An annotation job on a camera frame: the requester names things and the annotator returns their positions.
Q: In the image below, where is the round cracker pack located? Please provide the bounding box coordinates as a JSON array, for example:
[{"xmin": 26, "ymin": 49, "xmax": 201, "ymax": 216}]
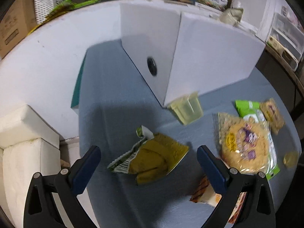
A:
[{"xmin": 217, "ymin": 113, "xmax": 268, "ymax": 174}]

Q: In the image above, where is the cream radio speaker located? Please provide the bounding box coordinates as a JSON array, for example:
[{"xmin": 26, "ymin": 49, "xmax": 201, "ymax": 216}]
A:
[{"xmin": 267, "ymin": 37, "xmax": 298, "ymax": 72}]

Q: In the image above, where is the newspaper print snack bag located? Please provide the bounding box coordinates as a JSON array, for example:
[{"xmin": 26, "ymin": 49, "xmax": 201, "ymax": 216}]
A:
[{"xmin": 218, "ymin": 8, "xmax": 244, "ymax": 26}]

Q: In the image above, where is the clear jelly cup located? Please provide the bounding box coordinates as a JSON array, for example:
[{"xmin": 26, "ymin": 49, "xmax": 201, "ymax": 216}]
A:
[{"xmin": 167, "ymin": 92, "xmax": 203, "ymax": 125}]

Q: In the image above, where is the brown cardboard box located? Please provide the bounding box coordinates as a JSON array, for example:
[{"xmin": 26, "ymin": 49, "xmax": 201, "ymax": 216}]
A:
[{"xmin": 1, "ymin": 0, "xmax": 37, "ymax": 59}]

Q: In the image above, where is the dark olive snack packet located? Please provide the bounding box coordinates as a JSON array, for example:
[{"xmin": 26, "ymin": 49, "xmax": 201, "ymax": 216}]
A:
[{"xmin": 108, "ymin": 126, "xmax": 189, "ymax": 185}]

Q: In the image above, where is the green yellow packets pile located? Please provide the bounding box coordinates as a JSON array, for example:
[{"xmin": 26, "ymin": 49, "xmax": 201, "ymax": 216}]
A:
[{"xmin": 27, "ymin": 0, "xmax": 101, "ymax": 35}]

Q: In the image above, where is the grey blue table mat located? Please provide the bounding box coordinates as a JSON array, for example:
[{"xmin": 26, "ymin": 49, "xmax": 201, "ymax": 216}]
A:
[{"xmin": 79, "ymin": 40, "xmax": 294, "ymax": 227}]

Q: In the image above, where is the orange yellow snack bag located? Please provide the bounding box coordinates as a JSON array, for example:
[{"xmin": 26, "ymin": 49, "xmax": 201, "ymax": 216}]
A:
[{"xmin": 190, "ymin": 174, "xmax": 246, "ymax": 224}]

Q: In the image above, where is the green seaweed snack packet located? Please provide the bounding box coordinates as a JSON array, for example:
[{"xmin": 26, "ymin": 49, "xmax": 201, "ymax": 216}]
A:
[{"xmin": 235, "ymin": 100, "xmax": 280, "ymax": 180}]

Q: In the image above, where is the white leather sofa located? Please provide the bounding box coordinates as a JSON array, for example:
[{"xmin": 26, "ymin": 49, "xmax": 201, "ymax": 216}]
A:
[{"xmin": 1, "ymin": 105, "xmax": 61, "ymax": 227}]

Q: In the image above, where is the small orange cracker packet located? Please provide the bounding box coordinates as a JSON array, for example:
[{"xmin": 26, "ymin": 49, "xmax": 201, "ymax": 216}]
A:
[{"xmin": 260, "ymin": 98, "xmax": 285, "ymax": 135}]

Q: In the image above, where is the clear drawer organizer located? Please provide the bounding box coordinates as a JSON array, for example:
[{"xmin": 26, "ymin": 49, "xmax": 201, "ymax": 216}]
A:
[{"xmin": 267, "ymin": 12, "xmax": 303, "ymax": 62}]

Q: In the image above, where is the white open storage box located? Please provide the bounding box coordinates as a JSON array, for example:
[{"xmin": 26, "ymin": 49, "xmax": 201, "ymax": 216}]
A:
[{"xmin": 121, "ymin": 4, "xmax": 265, "ymax": 107}]

